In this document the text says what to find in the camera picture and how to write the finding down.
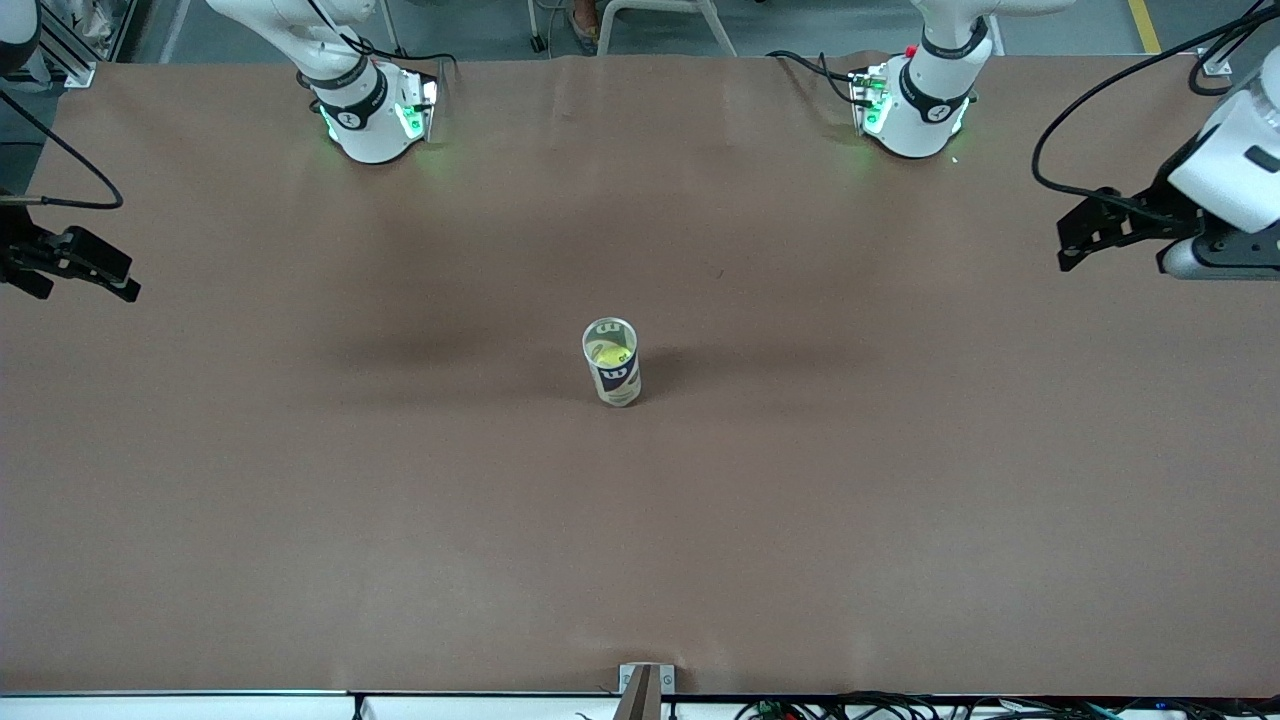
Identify white stool legs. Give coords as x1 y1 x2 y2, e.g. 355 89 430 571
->
525 0 741 58

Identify clear plastic tennis ball can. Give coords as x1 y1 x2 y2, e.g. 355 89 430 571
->
582 317 642 409

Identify brown table cover mat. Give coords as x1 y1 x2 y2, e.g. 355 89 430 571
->
0 52 1280 698

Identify aluminium frame post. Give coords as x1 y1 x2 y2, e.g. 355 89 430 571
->
30 0 98 89
1195 0 1280 78

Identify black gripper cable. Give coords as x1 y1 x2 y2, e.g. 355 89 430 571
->
0 90 125 210
1031 28 1280 201

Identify black left base cable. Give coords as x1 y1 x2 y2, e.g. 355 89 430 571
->
765 48 873 107

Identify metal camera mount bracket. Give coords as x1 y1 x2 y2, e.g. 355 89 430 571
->
612 663 677 720

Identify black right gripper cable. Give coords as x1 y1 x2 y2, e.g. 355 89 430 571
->
0 90 125 210

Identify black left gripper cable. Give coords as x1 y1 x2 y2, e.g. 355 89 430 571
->
1031 28 1280 201

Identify tangled black cable bundle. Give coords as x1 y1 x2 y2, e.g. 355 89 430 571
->
735 690 1280 720

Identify black right base cable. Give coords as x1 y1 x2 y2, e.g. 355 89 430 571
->
310 0 463 83

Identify black base cable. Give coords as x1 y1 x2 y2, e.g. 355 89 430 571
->
765 48 873 107
310 0 463 83

